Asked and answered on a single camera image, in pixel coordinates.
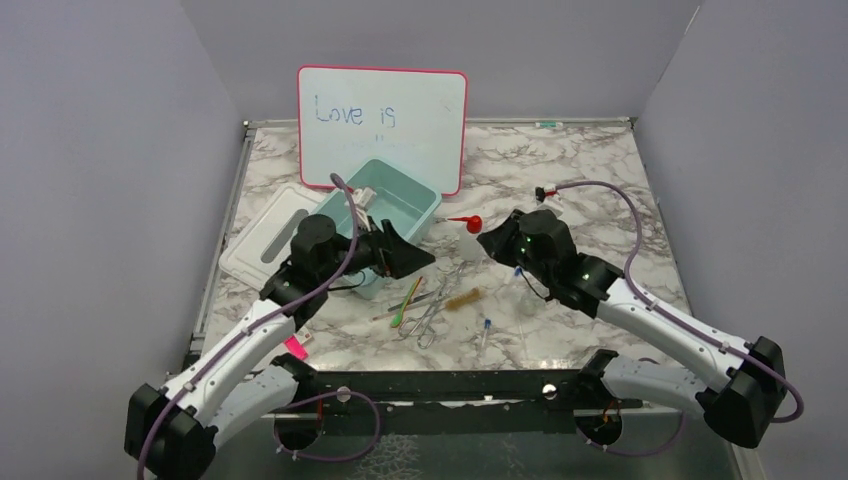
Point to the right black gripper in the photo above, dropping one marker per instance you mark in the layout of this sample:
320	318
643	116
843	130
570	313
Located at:
496	241

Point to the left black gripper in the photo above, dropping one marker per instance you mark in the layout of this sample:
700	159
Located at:
392	254

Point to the blue capped test tube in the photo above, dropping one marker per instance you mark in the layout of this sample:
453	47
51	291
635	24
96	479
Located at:
514	281
486	326

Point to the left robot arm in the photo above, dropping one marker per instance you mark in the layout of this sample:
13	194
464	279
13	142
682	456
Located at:
174	431

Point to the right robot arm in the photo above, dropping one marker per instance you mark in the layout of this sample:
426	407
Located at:
733	384

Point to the red cap wash bottle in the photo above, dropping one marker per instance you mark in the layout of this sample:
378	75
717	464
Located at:
468	246

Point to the brown test tube brush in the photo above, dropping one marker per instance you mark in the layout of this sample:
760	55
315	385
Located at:
467	298

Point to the teal plastic bin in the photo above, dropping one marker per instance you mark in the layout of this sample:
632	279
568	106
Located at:
407	203

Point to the metal crucible tongs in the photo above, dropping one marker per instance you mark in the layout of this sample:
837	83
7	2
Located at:
421	326

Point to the pink highlighter marker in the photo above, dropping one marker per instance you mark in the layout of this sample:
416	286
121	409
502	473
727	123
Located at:
296	345

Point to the pink framed whiteboard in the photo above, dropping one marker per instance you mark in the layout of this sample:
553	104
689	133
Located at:
414	119

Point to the white bin lid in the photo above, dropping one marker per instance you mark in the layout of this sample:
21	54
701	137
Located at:
263	244

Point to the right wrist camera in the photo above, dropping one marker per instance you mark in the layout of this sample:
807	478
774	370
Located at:
547	198

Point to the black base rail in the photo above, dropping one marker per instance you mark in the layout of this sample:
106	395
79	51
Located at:
356	403

